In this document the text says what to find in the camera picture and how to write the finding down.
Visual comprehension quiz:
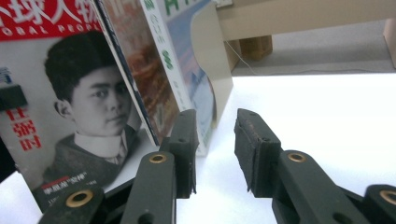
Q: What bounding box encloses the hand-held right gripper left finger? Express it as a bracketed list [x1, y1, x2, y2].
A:
[120, 108, 200, 224]

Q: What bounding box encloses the brown cardboard box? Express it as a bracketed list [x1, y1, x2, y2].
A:
[237, 35, 275, 63]

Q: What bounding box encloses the white paper table sheet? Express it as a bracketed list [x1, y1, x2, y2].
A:
[0, 73, 396, 224]

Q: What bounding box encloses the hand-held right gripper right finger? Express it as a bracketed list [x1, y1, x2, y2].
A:
[233, 107, 372, 224]

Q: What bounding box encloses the beige wooden bookend stand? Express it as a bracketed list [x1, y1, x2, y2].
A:
[214, 0, 396, 73]

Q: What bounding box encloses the thick bound magazine volume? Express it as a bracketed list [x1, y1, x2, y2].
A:
[0, 0, 160, 213]

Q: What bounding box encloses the dark blue illustrated magazine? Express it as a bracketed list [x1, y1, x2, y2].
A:
[92, 0, 181, 147]

